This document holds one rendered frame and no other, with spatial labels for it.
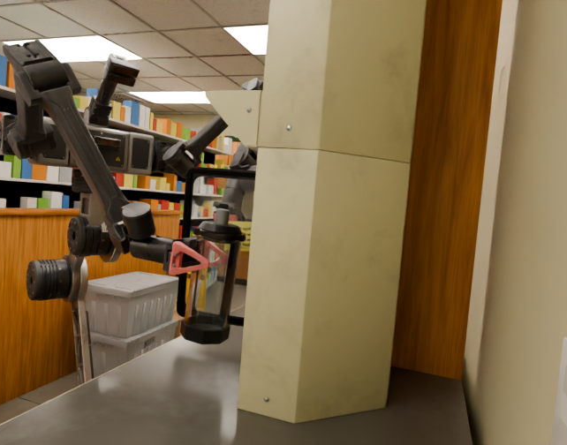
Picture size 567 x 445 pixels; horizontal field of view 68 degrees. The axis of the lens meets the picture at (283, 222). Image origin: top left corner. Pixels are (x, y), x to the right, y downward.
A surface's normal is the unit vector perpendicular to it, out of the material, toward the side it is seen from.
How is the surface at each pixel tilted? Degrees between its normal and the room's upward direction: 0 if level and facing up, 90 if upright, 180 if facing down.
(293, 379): 90
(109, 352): 96
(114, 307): 95
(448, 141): 90
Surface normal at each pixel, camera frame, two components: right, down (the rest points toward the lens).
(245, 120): -0.33, 0.02
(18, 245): 0.94, 0.10
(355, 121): 0.43, 0.08
